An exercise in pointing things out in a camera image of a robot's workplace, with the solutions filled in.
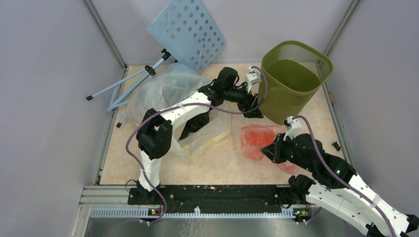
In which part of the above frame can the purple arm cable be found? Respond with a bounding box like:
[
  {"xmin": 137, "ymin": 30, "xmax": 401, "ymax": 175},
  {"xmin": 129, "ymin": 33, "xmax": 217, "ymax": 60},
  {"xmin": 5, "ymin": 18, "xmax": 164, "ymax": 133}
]
[
  {"xmin": 291, "ymin": 115, "xmax": 398, "ymax": 237},
  {"xmin": 126, "ymin": 65, "xmax": 270, "ymax": 226}
]

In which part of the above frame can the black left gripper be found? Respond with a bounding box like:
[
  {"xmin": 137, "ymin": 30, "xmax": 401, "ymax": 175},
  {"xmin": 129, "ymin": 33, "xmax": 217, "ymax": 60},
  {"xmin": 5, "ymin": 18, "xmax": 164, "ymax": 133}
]
[{"xmin": 224, "ymin": 81, "xmax": 263, "ymax": 119}]

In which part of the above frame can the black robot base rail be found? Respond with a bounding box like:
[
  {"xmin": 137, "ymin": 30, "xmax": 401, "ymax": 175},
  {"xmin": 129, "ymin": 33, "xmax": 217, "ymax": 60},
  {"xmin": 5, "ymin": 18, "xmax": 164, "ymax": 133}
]
[{"xmin": 127, "ymin": 175, "xmax": 312, "ymax": 217}]

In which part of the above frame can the red translucent trash bag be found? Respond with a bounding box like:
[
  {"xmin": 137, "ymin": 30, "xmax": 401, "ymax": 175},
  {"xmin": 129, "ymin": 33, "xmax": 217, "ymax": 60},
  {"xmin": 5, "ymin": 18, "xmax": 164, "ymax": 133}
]
[{"xmin": 234, "ymin": 124, "xmax": 301, "ymax": 176}]

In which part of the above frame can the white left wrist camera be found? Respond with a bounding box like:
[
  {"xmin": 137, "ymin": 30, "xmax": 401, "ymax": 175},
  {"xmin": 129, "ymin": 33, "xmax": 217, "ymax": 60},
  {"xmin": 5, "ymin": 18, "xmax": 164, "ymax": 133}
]
[{"xmin": 245, "ymin": 66, "xmax": 261, "ymax": 94}]

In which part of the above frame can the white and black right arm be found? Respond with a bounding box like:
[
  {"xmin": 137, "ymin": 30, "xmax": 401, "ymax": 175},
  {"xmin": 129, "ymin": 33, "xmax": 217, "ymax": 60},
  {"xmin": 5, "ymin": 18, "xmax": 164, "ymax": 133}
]
[{"xmin": 261, "ymin": 133, "xmax": 419, "ymax": 237}]

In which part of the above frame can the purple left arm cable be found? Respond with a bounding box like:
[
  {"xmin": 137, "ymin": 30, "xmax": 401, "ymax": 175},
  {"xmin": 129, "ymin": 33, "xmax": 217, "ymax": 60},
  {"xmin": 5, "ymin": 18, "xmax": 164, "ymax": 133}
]
[{"xmin": 126, "ymin": 65, "xmax": 270, "ymax": 226}]

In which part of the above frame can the wooden block by wall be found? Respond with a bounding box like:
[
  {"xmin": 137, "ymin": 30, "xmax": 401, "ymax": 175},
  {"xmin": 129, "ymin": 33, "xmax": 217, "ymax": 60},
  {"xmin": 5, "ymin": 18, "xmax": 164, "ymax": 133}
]
[{"xmin": 328, "ymin": 90, "xmax": 335, "ymax": 105}]

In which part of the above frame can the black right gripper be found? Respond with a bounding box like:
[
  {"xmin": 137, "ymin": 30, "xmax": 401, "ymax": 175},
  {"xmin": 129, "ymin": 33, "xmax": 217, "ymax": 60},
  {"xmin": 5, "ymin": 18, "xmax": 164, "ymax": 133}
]
[{"xmin": 260, "ymin": 132, "xmax": 313, "ymax": 172}]

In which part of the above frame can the light blue perforated music stand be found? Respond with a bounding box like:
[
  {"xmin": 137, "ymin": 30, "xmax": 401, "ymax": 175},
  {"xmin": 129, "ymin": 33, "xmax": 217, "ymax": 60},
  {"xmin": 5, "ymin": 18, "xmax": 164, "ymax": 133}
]
[{"xmin": 86, "ymin": 0, "xmax": 227, "ymax": 111}]

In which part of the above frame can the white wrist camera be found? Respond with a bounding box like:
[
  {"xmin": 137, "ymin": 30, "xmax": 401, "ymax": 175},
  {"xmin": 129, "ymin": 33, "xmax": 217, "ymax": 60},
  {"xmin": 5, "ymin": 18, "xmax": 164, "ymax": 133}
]
[
  {"xmin": 245, "ymin": 66, "xmax": 261, "ymax": 94},
  {"xmin": 283, "ymin": 116, "xmax": 302, "ymax": 141}
]

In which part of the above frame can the green mesh trash bin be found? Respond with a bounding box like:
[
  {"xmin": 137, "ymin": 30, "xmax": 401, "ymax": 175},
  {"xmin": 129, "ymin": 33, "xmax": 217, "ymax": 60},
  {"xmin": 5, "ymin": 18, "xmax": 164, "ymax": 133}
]
[{"xmin": 258, "ymin": 40, "xmax": 333, "ymax": 124}]

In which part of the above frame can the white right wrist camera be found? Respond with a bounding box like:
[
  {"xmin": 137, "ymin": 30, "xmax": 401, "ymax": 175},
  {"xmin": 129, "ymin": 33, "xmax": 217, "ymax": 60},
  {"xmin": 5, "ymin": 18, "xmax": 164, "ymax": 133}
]
[{"xmin": 283, "ymin": 116, "xmax": 302, "ymax": 141}]

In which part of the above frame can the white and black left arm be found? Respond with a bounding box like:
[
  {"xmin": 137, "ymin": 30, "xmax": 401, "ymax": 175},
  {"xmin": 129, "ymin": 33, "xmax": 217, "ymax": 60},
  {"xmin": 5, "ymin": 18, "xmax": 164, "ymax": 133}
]
[{"xmin": 135, "ymin": 66, "xmax": 268, "ymax": 204}]

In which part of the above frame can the large translucent white plastic bag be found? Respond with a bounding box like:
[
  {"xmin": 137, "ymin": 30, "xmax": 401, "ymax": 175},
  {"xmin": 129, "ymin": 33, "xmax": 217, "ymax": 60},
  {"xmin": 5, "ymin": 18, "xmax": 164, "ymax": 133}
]
[{"xmin": 126, "ymin": 63, "xmax": 231, "ymax": 162}]

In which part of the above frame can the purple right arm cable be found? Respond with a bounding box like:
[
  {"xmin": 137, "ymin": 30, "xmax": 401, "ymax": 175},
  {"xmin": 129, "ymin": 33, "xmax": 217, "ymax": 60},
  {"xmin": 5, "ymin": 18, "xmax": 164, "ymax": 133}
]
[{"xmin": 291, "ymin": 115, "xmax": 398, "ymax": 237}]

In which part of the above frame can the small black clip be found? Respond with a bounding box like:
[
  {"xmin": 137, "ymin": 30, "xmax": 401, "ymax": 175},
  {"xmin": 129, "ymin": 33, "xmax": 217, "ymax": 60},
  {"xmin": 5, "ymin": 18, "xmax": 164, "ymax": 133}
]
[{"xmin": 332, "ymin": 142, "xmax": 341, "ymax": 151}]

